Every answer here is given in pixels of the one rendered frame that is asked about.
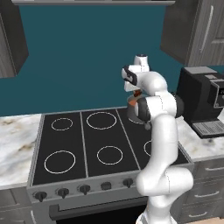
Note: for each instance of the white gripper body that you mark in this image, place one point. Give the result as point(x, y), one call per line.
point(129, 86)

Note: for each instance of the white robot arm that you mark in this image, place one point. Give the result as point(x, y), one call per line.
point(163, 140)

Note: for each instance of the brown chicken drumstick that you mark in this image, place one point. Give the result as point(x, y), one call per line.
point(136, 93)

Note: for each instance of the grey saucepan with orange marinade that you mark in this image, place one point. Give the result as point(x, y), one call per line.
point(130, 110)

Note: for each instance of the black hob stove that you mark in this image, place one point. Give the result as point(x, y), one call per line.
point(87, 145)

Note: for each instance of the black stove knob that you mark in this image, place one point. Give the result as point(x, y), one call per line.
point(63, 192)
point(84, 189)
point(40, 196)
point(127, 182)

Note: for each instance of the black square stove button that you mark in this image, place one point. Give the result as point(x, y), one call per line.
point(106, 185)

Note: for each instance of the black coffee machine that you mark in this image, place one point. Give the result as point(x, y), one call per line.
point(195, 96)

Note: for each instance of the grey range hood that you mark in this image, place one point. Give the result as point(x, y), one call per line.
point(93, 2)

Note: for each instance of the grey drawer front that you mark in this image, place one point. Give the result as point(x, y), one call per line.
point(14, 198)
point(204, 173)
point(189, 217)
point(201, 198)

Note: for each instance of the grey oven door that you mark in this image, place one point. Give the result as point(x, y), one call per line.
point(43, 217)

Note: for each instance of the grey base cupboard door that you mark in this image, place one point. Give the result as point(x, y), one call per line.
point(14, 217)

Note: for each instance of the dark grey wall cupboard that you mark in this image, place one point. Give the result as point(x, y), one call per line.
point(175, 29)
point(11, 38)

